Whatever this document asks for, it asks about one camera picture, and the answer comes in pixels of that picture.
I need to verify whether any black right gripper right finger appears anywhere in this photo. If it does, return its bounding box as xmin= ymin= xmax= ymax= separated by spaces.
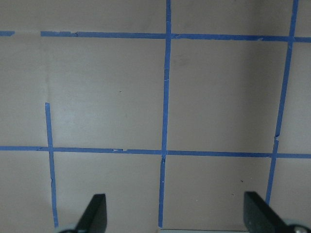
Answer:
xmin=243 ymin=191 xmax=289 ymax=233

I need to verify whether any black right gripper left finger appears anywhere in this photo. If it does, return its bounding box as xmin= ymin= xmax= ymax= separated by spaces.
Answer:
xmin=75 ymin=194 xmax=107 ymax=233

